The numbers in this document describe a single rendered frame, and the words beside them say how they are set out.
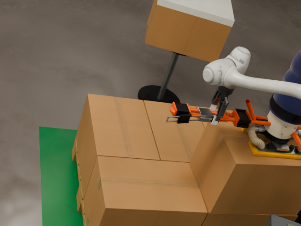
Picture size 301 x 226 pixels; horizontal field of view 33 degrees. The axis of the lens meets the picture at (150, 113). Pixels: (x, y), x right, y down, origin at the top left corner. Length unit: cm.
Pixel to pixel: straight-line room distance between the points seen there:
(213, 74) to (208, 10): 171
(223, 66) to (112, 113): 118
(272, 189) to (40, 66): 246
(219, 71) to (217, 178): 74
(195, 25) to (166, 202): 161
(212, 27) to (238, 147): 144
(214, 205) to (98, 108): 102
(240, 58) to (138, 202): 96
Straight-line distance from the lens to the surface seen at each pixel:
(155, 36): 402
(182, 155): 320
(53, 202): 341
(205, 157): 296
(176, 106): 259
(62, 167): 364
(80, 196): 334
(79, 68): 466
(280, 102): 273
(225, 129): 286
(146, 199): 283
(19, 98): 416
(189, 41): 403
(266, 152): 281
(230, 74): 233
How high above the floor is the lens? 252
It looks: 35 degrees down
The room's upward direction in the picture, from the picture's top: 20 degrees clockwise
